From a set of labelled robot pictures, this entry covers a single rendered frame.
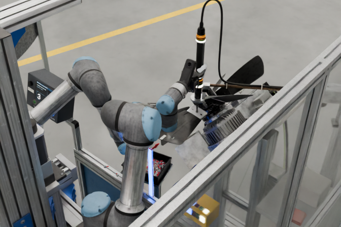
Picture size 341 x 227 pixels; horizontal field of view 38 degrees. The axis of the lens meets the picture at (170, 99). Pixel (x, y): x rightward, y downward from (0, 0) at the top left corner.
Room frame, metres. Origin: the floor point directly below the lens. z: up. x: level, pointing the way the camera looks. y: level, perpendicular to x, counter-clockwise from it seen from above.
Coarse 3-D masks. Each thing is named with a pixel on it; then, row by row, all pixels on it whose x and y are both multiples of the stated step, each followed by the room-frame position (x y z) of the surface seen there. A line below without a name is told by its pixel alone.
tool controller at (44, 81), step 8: (32, 72) 2.14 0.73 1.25; (40, 72) 2.15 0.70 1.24; (48, 72) 2.17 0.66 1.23; (32, 80) 2.10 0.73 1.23; (40, 80) 2.07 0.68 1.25; (48, 80) 2.08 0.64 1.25; (56, 80) 2.09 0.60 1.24; (32, 88) 2.09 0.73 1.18; (40, 88) 2.05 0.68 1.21; (48, 88) 2.02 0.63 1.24; (32, 96) 2.08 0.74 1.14; (32, 104) 2.06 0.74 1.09; (72, 104) 2.02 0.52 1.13; (56, 112) 1.95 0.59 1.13; (64, 112) 1.98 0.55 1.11; (72, 112) 2.01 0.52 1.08; (56, 120) 1.94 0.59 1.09; (64, 120) 1.97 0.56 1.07
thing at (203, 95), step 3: (204, 87) 1.89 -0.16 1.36; (207, 87) 1.89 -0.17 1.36; (204, 90) 1.88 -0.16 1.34; (207, 90) 1.88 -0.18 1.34; (204, 93) 1.89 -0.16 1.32; (192, 96) 1.91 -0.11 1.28; (201, 96) 1.91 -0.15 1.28; (204, 96) 1.89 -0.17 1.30; (192, 99) 1.89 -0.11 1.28; (195, 99) 1.89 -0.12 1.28; (198, 99) 1.89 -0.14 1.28; (201, 99) 1.89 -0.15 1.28; (195, 102) 1.87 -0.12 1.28; (198, 102) 1.87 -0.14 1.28; (201, 102) 1.88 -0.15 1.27
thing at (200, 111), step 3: (192, 105) 1.95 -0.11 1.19; (195, 105) 1.95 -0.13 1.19; (189, 108) 1.92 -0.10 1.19; (192, 108) 1.93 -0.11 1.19; (195, 108) 1.93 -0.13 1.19; (198, 108) 1.93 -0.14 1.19; (189, 111) 1.91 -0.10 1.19; (192, 111) 1.91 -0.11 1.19; (198, 111) 1.91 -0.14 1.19; (201, 111) 1.91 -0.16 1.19; (204, 111) 1.91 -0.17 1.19; (195, 114) 1.89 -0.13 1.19; (198, 114) 1.89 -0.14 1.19; (204, 114) 1.89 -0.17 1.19; (198, 117) 1.87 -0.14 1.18; (201, 117) 1.87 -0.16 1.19
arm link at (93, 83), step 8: (88, 72) 1.79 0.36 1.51; (96, 72) 1.79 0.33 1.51; (80, 80) 1.77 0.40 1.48; (88, 80) 1.75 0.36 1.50; (96, 80) 1.75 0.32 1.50; (104, 80) 1.78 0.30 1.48; (88, 88) 1.73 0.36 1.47; (96, 88) 1.73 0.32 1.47; (104, 88) 1.74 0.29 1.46; (88, 96) 1.72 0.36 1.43; (96, 96) 1.71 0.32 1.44; (104, 96) 1.72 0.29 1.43; (96, 104) 1.71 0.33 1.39; (112, 136) 1.75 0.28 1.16; (120, 136) 1.75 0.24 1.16; (120, 144) 1.75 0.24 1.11; (120, 152) 1.73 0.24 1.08
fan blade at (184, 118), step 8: (184, 112) 1.89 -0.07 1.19; (184, 120) 1.84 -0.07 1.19; (192, 120) 1.84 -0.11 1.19; (200, 120) 1.85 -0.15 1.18; (176, 128) 1.78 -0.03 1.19; (184, 128) 1.78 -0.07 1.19; (192, 128) 1.78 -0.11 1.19; (160, 136) 1.74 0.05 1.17; (168, 136) 1.73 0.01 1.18; (176, 136) 1.72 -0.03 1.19; (184, 136) 1.72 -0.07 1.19
